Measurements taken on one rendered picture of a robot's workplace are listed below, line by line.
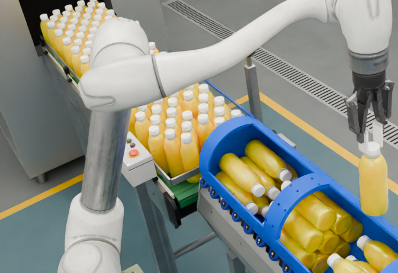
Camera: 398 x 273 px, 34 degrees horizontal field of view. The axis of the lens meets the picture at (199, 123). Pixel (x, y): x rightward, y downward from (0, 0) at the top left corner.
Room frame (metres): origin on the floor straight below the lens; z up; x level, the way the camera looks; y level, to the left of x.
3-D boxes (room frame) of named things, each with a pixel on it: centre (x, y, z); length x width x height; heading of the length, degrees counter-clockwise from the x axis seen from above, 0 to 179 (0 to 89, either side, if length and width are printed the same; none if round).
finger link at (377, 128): (1.28, -0.43, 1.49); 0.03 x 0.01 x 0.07; 22
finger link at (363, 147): (1.26, -0.39, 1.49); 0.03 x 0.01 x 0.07; 22
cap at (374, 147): (1.27, -0.41, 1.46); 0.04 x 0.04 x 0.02
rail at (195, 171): (1.98, -0.04, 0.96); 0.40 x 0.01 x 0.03; 113
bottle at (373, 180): (1.26, -0.41, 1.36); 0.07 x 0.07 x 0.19
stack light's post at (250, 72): (2.40, -0.26, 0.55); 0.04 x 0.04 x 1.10; 23
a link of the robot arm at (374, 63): (1.27, -0.41, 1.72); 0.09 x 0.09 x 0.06
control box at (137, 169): (1.99, 0.27, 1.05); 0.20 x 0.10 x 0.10; 23
